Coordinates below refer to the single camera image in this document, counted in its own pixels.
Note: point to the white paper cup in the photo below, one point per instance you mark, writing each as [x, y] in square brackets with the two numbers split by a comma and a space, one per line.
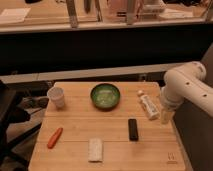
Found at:
[56, 95]

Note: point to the cream gripper end piece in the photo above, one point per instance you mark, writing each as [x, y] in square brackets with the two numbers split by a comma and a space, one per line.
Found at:
[166, 115]

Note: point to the orange carrot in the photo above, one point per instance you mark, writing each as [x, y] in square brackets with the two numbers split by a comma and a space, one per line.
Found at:
[54, 138]

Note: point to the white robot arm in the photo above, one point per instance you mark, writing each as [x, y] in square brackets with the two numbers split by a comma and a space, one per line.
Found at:
[185, 82]

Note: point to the green bowl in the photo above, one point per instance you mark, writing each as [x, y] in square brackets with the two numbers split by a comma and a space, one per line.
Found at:
[105, 96]

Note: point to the black chair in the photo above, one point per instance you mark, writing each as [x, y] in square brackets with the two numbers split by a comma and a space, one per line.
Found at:
[11, 113]

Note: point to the black rectangular block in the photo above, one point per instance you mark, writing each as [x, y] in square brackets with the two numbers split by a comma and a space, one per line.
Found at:
[133, 131]

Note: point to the white squeeze bottle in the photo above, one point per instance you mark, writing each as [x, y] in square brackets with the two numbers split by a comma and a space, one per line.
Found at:
[150, 108]

